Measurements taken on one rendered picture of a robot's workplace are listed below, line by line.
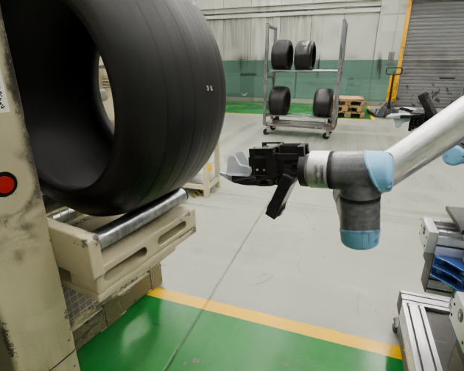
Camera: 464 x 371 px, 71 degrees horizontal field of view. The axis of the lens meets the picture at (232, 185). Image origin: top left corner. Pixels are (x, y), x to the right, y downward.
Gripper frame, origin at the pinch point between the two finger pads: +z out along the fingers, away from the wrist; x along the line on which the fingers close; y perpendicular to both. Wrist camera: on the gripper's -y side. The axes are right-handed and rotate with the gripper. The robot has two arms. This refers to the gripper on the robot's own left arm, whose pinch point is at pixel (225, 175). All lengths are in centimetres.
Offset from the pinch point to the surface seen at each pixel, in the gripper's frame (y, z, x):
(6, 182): 8.0, 23.8, 34.3
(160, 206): -8.1, 18.7, 3.3
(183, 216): -13.3, 16.9, -3.0
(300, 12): 217, 306, -1063
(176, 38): 29.6, 2.2, 8.1
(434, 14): 151, -65, -1132
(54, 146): 8, 56, 4
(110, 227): -7.1, 19.5, 19.2
